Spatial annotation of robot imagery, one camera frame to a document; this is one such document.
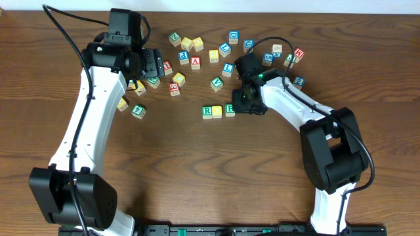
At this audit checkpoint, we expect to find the green J block right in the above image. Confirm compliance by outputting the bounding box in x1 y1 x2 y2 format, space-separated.
283 53 297 68

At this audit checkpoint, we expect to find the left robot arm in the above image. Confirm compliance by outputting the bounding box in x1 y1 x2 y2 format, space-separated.
29 43 164 235

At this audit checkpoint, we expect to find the yellow K block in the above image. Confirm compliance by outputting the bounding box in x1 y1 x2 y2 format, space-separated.
131 80 146 96

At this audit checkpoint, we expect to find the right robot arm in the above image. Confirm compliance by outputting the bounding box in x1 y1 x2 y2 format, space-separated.
232 68 374 235

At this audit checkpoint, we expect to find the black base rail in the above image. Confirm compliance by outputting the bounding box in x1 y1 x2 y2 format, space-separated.
58 224 387 236

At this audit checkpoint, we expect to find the yellow O block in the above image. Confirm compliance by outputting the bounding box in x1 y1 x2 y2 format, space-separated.
211 106 222 119

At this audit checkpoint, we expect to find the yellow G block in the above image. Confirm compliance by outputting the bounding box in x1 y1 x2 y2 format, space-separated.
117 98 129 111

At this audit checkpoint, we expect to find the blue L block lower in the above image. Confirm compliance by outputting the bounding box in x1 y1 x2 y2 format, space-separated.
222 63 234 77

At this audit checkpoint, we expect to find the blue 5 block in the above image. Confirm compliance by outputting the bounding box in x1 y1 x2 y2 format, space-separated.
262 52 274 67

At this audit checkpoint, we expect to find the red E block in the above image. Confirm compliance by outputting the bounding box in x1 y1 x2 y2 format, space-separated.
169 83 180 96

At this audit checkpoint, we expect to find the green R block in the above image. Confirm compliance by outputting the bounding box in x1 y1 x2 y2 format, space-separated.
202 106 213 119

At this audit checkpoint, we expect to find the red U block left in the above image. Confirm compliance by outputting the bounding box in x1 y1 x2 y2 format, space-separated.
163 60 173 75

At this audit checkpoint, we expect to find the blue d block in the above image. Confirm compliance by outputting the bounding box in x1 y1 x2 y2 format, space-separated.
243 39 254 52
228 31 239 45

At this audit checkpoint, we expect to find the green 4 block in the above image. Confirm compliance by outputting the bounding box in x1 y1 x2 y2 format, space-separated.
131 105 146 119

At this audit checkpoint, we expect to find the blue 2 block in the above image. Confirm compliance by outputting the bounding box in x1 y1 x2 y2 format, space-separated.
293 76 305 90

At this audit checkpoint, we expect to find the green B block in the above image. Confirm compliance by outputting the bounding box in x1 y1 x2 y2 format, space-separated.
225 104 236 117

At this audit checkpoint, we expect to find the blue P block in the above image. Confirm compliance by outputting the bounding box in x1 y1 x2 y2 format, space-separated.
178 50 190 65

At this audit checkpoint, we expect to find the blue D block top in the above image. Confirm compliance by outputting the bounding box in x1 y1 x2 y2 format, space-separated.
228 31 239 45

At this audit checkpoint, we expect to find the green N block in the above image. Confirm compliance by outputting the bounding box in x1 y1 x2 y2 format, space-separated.
147 77 161 89

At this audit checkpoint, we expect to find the red M block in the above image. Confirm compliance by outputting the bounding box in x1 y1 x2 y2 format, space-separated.
293 48 305 63

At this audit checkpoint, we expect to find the white X block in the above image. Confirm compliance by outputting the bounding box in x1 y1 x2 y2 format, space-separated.
272 44 283 58

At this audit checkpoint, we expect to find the yellow S block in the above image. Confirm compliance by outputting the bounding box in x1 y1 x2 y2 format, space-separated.
180 37 194 52

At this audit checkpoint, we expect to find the green V block centre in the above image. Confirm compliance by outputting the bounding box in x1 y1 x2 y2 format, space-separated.
211 77 224 92

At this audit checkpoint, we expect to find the red A block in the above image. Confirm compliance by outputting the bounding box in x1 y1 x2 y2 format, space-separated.
190 56 201 69

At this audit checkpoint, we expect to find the yellow C block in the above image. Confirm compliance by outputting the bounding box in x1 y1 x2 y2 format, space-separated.
173 72 186 87

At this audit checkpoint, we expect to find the blue D block right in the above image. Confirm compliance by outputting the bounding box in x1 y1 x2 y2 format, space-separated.
243 39 254 52

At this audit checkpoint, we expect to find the green Z block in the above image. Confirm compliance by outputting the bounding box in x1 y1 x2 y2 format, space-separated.
169 31 182 47

